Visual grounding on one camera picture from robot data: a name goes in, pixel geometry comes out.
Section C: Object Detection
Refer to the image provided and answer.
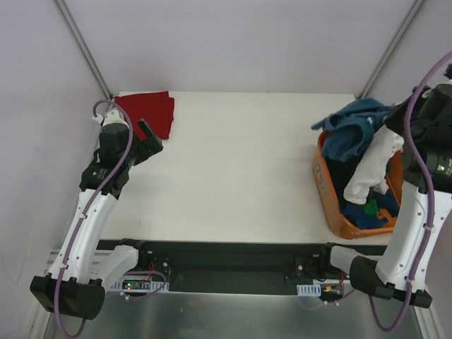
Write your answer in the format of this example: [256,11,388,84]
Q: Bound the teal blue t shirt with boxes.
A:
[311,98,390,162]

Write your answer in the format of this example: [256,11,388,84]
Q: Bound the white t shirt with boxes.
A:
[343,126,404,205]

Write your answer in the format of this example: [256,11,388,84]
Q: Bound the dark green t shirt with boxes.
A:
[363,199,379,217]

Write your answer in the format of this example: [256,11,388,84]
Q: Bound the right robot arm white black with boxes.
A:
[318,64,451,308]

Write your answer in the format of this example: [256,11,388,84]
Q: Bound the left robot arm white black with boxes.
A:
[30,109,163,320]

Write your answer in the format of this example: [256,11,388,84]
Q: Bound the folded red t shirt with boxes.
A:
[114,91,174,141]

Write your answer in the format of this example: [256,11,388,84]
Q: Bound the orange plastic basket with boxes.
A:
[311,132,403,240]

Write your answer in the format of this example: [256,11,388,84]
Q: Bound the royal blue t shirt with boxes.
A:
[339,190,400,230]

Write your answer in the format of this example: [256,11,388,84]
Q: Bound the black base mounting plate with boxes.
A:
[141,242,347,295]

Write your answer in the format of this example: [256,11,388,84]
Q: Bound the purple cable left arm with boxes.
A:
[54,100,134,337]

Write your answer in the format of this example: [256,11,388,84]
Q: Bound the right aluminium frame post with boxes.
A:
[356,0,428,99]

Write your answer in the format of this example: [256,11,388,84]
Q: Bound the aluminium frame post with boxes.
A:
[356,0,428,99]
[52,0,113,99]

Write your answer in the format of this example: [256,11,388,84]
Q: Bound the left white cable duct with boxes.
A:
[108,279,170,294]

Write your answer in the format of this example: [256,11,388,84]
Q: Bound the white cable duct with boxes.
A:
[297,283,321,297]
[108,279,170,294]

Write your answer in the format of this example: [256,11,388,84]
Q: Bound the left aluminium frame post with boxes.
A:
[52,0,113,99]

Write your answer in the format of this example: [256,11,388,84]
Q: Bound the right white cable duct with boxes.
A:
[297,283,321,297]

